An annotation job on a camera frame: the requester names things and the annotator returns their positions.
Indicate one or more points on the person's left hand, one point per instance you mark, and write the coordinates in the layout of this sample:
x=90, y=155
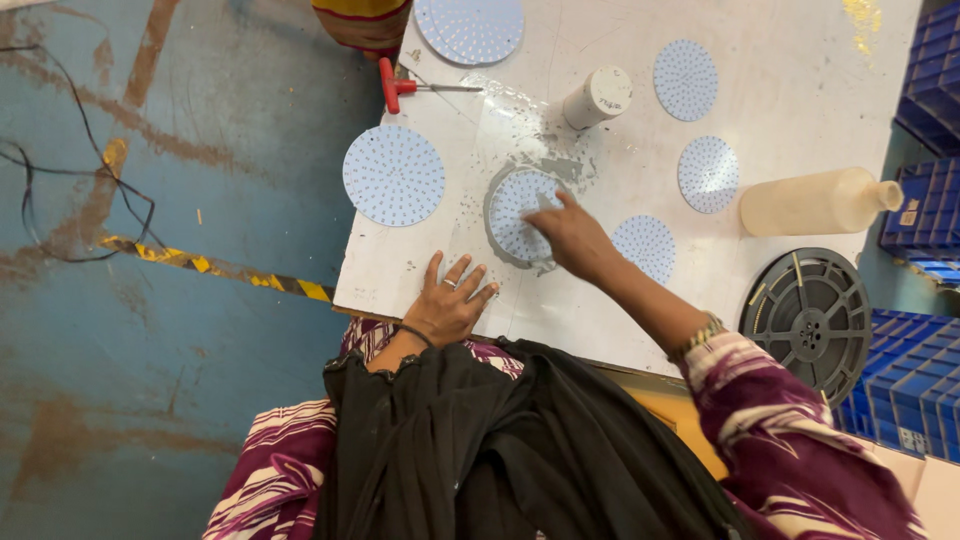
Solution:
x=442, y=311

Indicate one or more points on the person's right hand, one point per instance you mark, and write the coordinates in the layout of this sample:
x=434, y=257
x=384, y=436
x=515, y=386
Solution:
x=577, y=240

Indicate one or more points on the small grey scraper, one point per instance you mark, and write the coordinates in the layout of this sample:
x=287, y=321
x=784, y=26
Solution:
x=544, y=201

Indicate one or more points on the black wrist thread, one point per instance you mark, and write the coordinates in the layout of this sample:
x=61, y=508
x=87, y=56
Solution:
x=415, y=334

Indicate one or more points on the round white LED board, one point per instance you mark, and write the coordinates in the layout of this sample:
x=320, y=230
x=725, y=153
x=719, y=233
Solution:
x=685, y=80
x=646, y=246
x=517, y=202
x=708, y=174
x=394, y=176

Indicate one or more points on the white cylindrical container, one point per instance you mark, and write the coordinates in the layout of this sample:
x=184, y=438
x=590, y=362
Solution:
x=598, y=97

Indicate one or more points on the black scarf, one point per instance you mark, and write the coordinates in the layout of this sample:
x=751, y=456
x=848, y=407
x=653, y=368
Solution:
x=510, y=442

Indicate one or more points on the yellow wooden board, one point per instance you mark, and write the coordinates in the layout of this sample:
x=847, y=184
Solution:
x=675, y=424

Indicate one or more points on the stack of round LED boards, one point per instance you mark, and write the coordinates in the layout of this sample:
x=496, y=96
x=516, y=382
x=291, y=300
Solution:
x=469, y=28

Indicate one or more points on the beige plastic bottle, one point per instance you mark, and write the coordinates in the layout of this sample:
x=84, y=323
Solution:
x=814, y=202

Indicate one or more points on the black plastic component reel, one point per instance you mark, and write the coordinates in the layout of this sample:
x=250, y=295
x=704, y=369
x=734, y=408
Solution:
x=806, y=326

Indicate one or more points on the purple white patterned garment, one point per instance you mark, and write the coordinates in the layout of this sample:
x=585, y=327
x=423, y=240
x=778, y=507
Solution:
x=787, y=450

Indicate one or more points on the blue plastic crate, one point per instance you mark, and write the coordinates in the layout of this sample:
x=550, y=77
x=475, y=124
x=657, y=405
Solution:
x=934, y=75
x=926, y=210
x=911, y=382
x=937, y=271

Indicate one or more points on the cardboard box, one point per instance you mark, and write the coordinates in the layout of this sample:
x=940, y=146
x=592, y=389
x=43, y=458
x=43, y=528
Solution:
x=926, y=487

